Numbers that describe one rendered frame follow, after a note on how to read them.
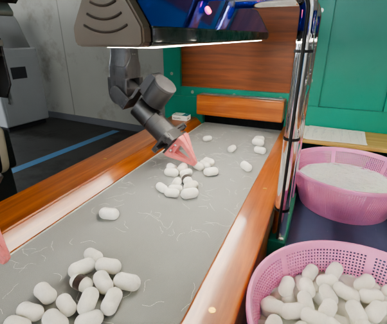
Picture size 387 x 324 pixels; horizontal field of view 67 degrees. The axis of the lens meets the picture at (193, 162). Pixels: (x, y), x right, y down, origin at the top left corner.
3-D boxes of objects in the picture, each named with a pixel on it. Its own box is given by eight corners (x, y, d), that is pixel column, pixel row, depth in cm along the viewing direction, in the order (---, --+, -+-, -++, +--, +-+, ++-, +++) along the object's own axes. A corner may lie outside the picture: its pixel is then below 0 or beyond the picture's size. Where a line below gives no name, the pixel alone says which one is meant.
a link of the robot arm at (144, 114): (137, 108, 78) (123, 113, 73) (150, 89, 74) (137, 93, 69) (155, 126, 77) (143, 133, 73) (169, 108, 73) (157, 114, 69)
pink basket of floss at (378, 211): (339, 246, 57) (350, 204, 53) (265, 186, 80) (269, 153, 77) (435, 220, 65) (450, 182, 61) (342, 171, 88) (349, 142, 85)
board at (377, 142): (285, 140, 87) (285, 136, 87) (290, 127, 100) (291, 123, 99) (418, 157, 75) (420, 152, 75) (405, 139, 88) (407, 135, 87)
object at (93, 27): (73, 46, 29) (60, -41, 26) (239, 39, 82) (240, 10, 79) (143, 47, 26) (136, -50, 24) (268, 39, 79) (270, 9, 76)
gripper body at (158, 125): (189, 126, 76) (169, 106, 76) (170, 138, 67) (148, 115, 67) (175, 143, 79) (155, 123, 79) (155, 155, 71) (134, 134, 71)
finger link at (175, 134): (207, 152, 73) (181, 125, 73) (196, 162, 67) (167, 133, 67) (191, 168, 77) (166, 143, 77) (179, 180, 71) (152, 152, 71)
